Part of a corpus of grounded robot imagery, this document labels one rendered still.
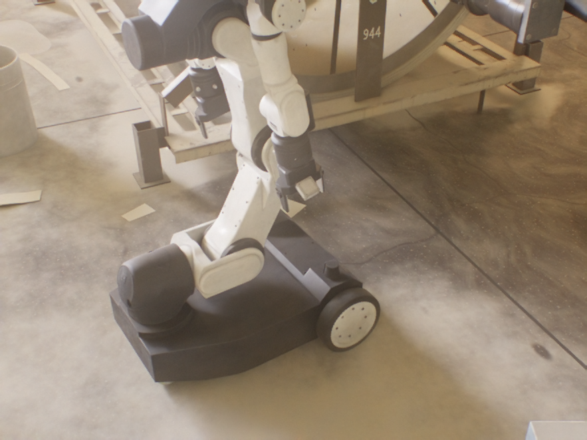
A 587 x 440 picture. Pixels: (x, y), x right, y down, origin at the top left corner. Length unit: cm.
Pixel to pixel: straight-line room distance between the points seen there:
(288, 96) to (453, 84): 177
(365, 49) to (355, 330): 128
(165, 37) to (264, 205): 58
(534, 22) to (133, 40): 110
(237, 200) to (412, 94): 136
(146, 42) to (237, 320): 81
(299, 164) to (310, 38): 215
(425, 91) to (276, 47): 172
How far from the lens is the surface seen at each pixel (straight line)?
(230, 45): 173
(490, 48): 373
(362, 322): 219
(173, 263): 199
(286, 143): 170
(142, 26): 169
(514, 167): 313
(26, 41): 437
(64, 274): 259
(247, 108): 185
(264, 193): 199
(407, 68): 348
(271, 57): 159
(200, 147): 282
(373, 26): 302
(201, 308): 211
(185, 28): 169
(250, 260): 204
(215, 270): 200
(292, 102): 163
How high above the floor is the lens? 158
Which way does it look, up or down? 36 degrees down
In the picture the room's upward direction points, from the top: straight up
